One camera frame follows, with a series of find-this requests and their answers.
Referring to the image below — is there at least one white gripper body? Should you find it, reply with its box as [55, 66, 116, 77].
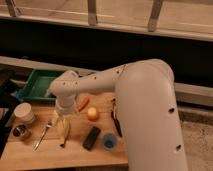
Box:
[54, 95, 75, 118]

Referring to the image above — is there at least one yellow banana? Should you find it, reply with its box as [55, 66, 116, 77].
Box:
[57, 117, 70, 148]

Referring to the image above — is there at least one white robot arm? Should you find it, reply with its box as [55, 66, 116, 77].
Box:
[50, 59, 188, 171]

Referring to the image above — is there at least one white paper cup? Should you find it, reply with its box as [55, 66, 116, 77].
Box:
[14, 102, 35, 124]

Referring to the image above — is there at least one small metal cup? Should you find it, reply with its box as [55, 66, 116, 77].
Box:
[12, 124, 30, 140]

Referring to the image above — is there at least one blue plastic cup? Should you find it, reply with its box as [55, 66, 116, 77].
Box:
[102, 133, 117, 151]

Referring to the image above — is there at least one orange carrot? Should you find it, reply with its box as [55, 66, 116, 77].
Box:
[77, 97, 90, 112]

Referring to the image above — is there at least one yellow orange round fruit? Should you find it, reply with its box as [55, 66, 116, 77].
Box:
[87, 107, 99, 121]

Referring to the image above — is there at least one silver fork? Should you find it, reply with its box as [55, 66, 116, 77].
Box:
[33, 120, 53, 151]

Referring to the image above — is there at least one green plastic tray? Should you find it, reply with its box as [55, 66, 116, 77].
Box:
[20, 70, 62, 102]

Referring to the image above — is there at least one black rectangular block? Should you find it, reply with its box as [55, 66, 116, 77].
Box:
[83, 126, 101, 150]

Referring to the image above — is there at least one black handled peeler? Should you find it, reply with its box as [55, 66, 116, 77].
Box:
[111, 99, 122, 137]

